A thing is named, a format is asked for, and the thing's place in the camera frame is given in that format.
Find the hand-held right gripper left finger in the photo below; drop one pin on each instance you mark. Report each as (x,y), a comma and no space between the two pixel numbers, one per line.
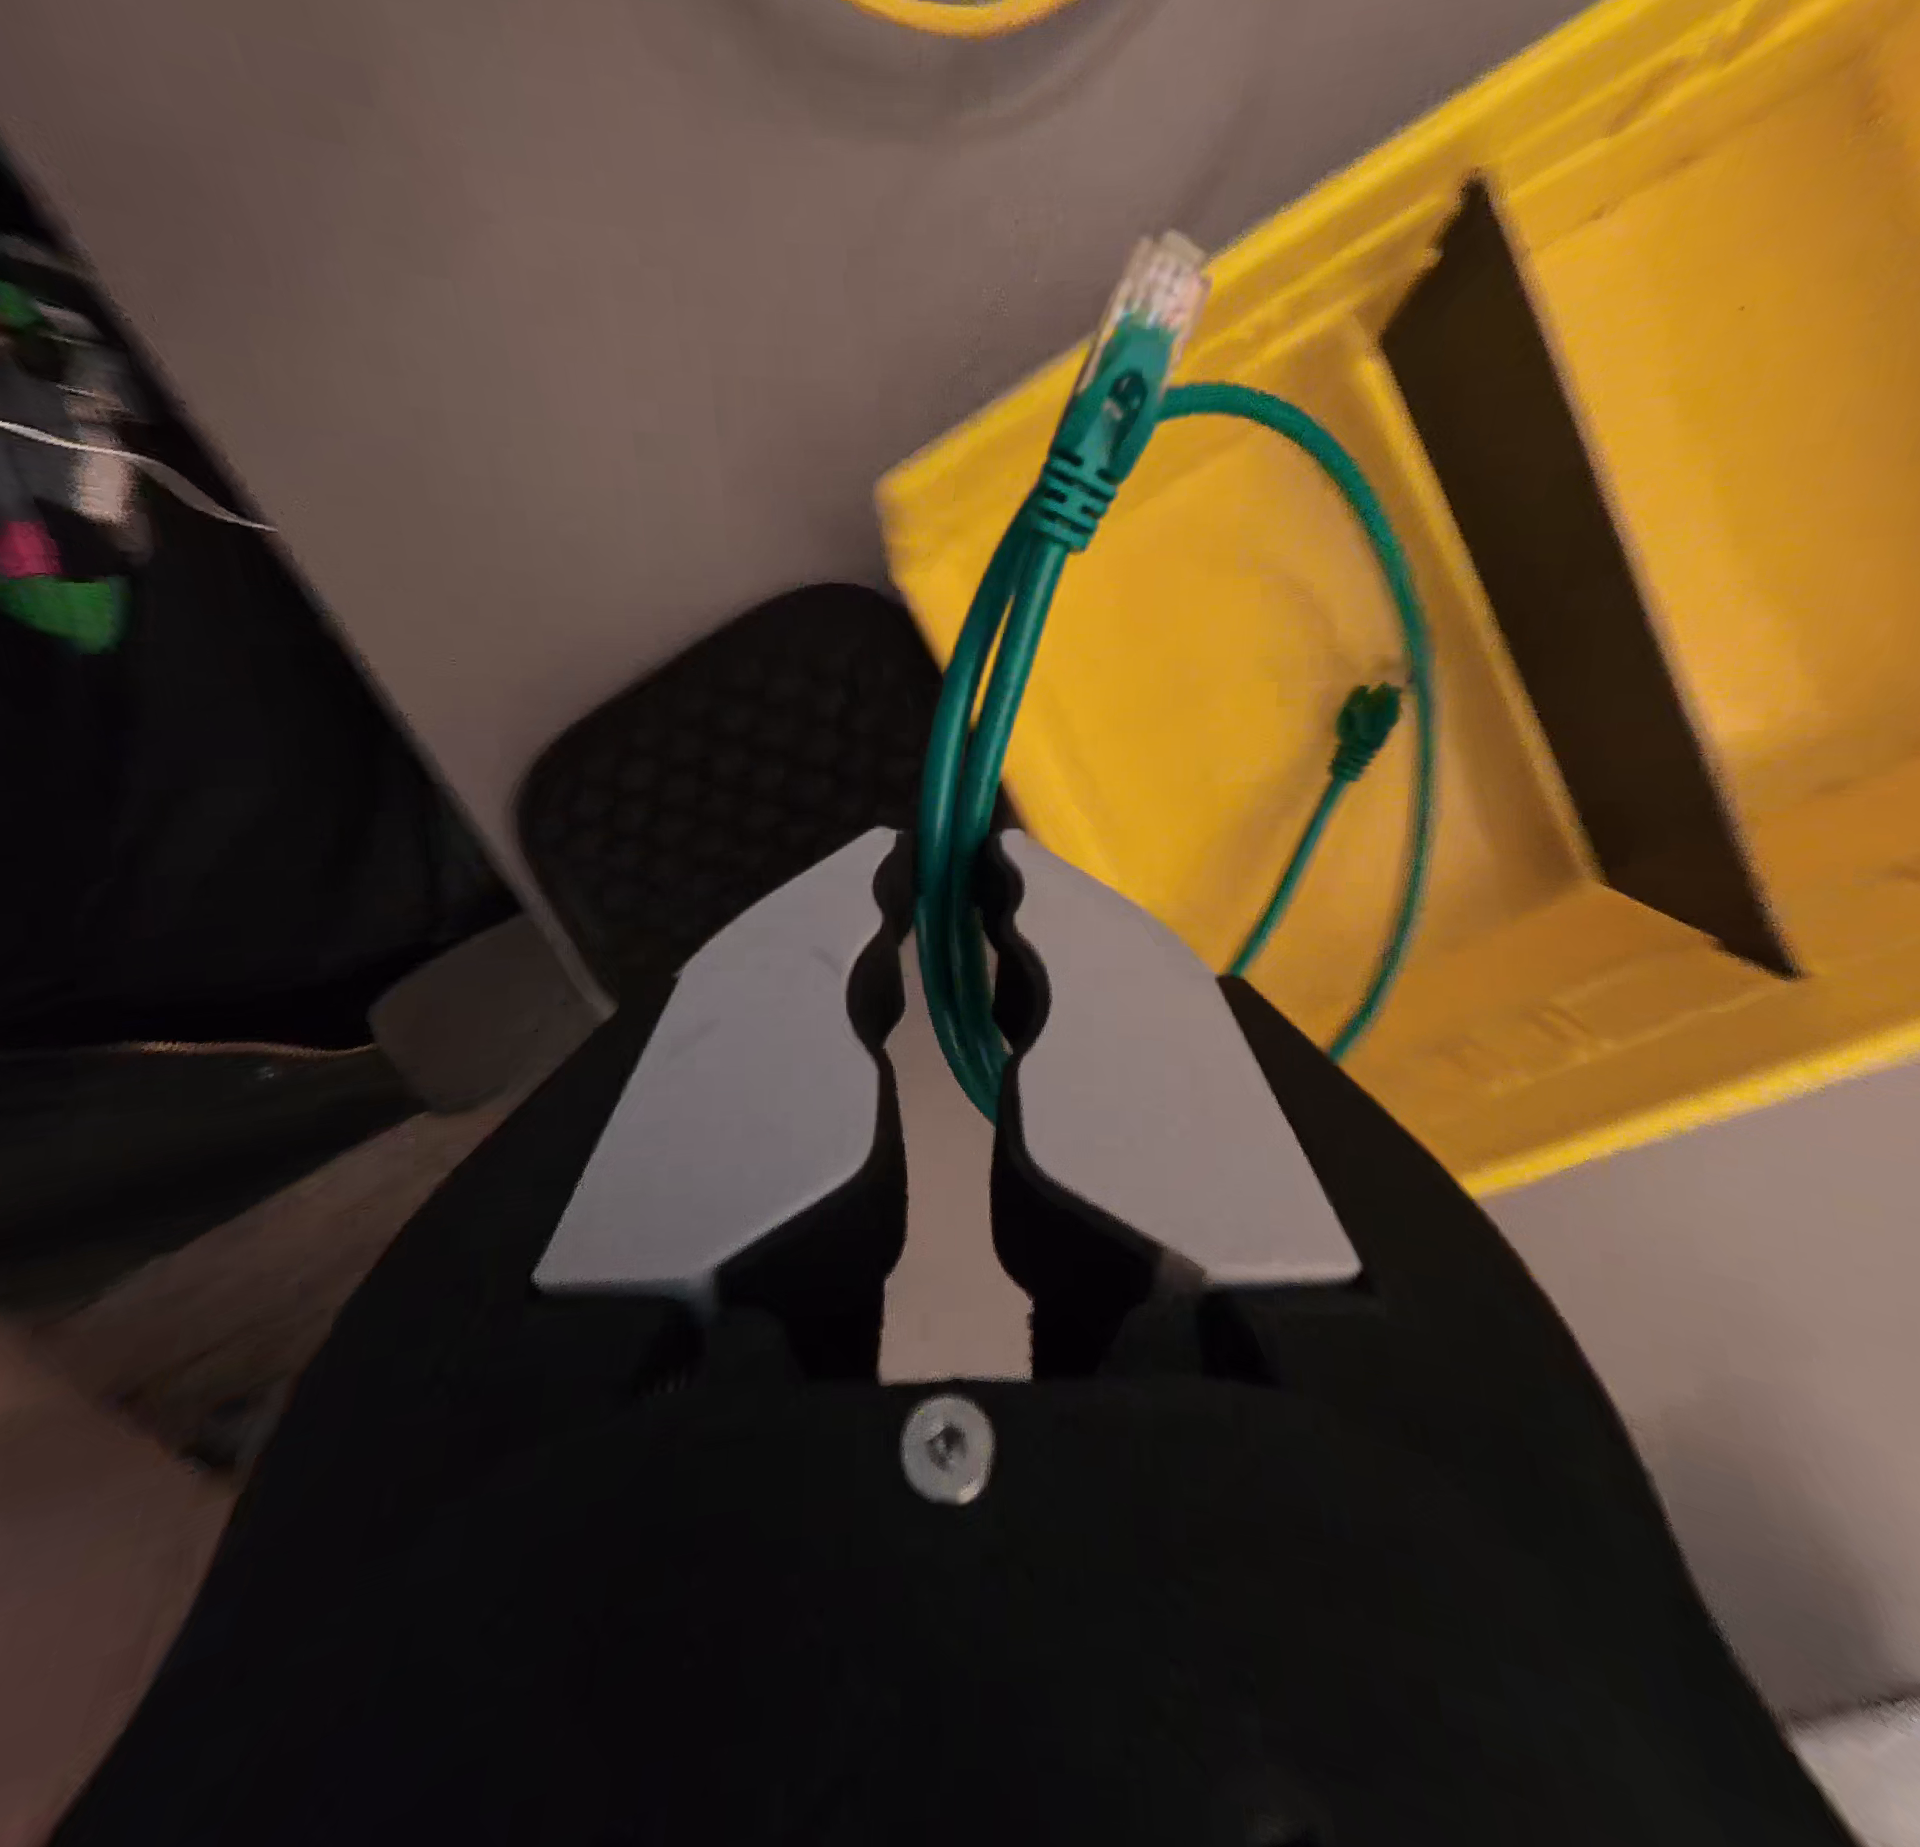
(735,1113)

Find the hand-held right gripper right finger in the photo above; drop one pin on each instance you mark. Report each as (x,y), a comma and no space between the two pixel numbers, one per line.
(1170,1128)

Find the yellow plastic bin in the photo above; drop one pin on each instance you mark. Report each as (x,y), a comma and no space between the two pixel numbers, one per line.
(1727,452)

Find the black textured pad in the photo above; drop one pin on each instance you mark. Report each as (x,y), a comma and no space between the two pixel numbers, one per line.
(720,738)

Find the colourful printed clothing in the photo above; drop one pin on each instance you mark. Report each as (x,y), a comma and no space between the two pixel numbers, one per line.
(60,557)

